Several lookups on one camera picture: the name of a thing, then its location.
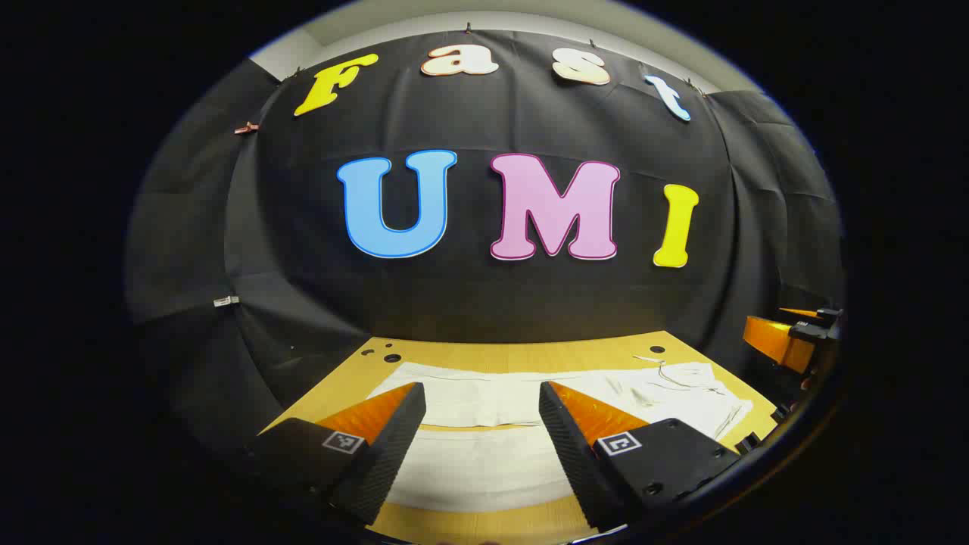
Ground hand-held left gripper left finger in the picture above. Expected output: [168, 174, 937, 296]
[250, 382, 427, 527]

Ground white jeans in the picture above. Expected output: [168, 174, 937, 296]
[366, 361, 755, 512]

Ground black backdrop cloth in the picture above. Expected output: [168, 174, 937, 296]
[125, 29, 845, 455]

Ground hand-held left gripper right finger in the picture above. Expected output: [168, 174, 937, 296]
[539, 381, 743, 531]

